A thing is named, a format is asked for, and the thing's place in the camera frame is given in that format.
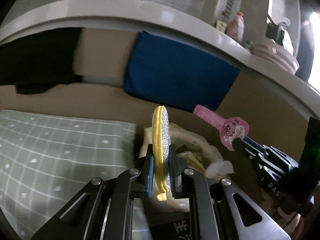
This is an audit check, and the blue cloth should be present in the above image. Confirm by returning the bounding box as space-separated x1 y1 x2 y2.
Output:
123 32 240 112

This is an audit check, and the brown cardboard panel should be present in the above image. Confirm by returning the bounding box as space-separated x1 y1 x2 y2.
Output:
0 27 310 155

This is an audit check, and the green checked tablecloth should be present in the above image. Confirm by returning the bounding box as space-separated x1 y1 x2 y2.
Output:
0 109 137 240

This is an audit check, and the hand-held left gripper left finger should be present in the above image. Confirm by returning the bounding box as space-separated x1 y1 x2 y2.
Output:
30 144 157 240

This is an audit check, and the black cloth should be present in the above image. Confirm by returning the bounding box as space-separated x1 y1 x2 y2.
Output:
0 27 84 95

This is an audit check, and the round silver yellow scouring pad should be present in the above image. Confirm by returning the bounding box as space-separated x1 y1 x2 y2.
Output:
151 106 172 202

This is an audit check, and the pink plastic bottle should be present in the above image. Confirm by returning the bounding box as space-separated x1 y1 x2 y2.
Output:
227 11 245 43

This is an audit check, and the white cloth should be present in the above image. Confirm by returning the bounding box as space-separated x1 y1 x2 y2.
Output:
281 24 295 55

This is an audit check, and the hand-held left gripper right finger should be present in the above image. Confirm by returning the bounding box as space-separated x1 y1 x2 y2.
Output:
169 144 292 240

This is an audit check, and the white kitchen counter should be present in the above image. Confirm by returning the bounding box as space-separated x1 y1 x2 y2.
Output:
0 0 320 93

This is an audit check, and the yellowish plastic bin bag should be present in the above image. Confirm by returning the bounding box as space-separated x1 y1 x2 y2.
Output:
140 122 225 178

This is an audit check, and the pink cartoon ruler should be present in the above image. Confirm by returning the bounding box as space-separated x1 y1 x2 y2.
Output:
193 104 250 152

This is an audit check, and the black knife block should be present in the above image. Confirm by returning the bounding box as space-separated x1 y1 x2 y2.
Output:
265 14 284 47

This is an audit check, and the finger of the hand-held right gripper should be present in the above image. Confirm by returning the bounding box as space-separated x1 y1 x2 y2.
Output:
232 139 275 178
241 135 294 165

